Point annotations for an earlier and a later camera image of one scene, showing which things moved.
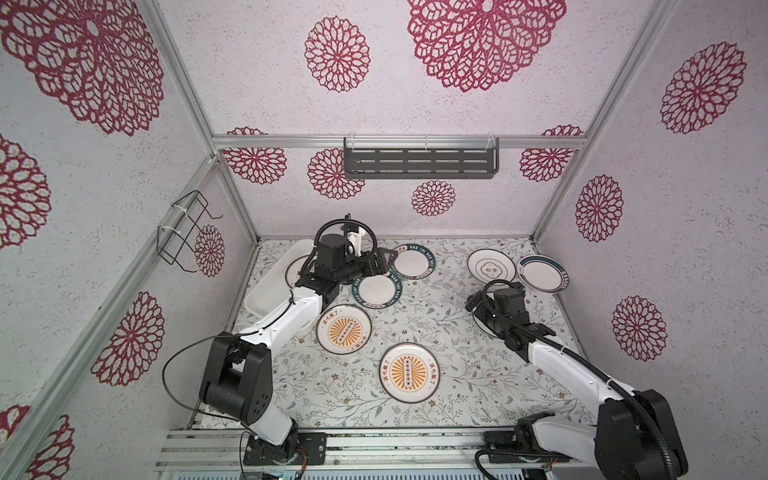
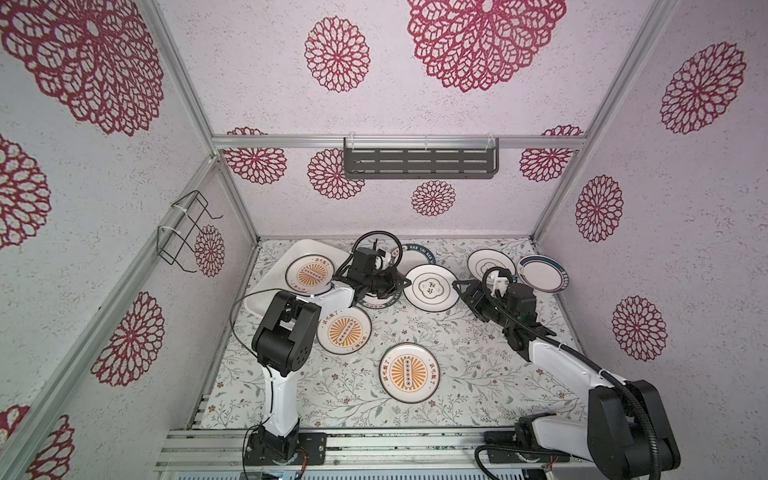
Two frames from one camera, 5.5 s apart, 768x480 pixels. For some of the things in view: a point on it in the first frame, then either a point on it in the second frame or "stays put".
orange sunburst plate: x=409 y=372 stays put
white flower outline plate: x=481 y=325 -> x=431 y=288
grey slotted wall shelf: x=422 y=158 stays put
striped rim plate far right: x=543 y=274 stays put
